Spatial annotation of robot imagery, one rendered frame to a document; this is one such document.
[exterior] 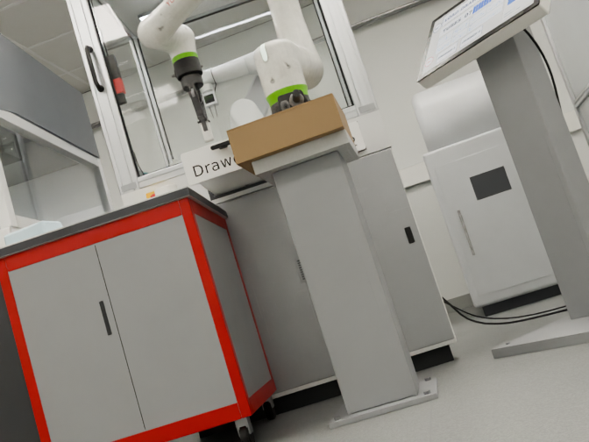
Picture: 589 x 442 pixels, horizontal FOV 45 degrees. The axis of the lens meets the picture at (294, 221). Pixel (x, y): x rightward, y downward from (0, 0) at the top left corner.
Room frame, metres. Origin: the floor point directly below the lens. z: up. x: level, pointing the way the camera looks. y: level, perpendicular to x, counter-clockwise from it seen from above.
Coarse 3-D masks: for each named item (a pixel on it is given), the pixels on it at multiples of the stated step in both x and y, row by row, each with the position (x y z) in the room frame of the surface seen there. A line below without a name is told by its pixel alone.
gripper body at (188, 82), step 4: (188, 76) 2.31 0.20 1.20; (192, 76) 2.31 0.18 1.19; (196, 76) 2.32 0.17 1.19; (200, 76) 2.33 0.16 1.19; (184, 80) 2.32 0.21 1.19; (188, 80) 2.31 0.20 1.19; (192, 80) 2.31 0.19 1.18; (196, 80) 2.32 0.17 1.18; (200, 80) 2.33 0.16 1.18; (184, 84) 2.32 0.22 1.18; (188, 84) 2.31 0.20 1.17; (192, 84) 2.31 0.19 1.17; (196, 84) 2.33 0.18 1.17; (200, 84) 2.34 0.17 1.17; (184, 88) 2.33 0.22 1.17; (188, 88) 2.34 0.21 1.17; (196, 88) 2.34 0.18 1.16; (200, 88) 2.37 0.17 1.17; (196, 92) 2.32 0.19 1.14
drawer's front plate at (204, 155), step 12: (192, 156) 2.24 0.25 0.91; (204, 156) 2.24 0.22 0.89; (216, 156) 2.24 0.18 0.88; (228, 156) 2.24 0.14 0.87; (192, 168) 2.24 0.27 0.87; (204, 168) 2.24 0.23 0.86; (216, 168) 2.24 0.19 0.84; (228, 168) 2.24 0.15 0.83; (240, 168) 2.23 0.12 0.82; (192, 180) 2.24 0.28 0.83; (204, 180) 2.24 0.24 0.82
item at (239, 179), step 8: (224, 176) 2.34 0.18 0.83; (232, 176) 2.38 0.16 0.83; (240, 176) 2.41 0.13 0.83; (248, 176) 2.45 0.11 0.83; (256, 176) 2.49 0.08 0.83; (208, 184) 2.38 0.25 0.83; (216, 184) 2.42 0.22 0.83; (224, 184) 2.46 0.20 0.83; (232, 184) 2.50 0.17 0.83; (240, 184) 2.54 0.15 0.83; (216, 192) 2.55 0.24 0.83; (224, 192) 2.59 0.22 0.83
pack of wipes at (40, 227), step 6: (42, 222) 2.03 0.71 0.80; (48, 222) 2.05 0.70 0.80; (54, 222) 2.08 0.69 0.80; (24, 228) 2.05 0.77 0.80; (30, 228) 2.04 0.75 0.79; (36, 228) 2.03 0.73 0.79; (42, 228) 2.03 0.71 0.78; (48, 228) 2.04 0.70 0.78; (54, 228) 2.07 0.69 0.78; (12, 234) 2.06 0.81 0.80; (18, 234) 2.05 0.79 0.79; (24, 234) 2.04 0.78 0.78; (30, 234) 2.04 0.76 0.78; (36, 234) 2.03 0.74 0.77; (6, 240) 2.06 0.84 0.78; (12, 240) 2.06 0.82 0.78; (18, 240) 2.05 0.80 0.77
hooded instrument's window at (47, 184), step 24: (0, 144) 2.51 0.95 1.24; (24, 144) 2.72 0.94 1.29; (24, 168) 2.66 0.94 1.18; (48, 168) 2.90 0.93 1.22; (72, 168) 3.18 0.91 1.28; (24, 192) 2.60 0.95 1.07; (48, 192) 2.84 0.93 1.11; (72, 192) 3.10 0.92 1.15; (96, 192) 3.43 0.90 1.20; (24, 216) 2.55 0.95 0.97; (48, 216) 2.77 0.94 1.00; (72, 216) 3.02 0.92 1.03
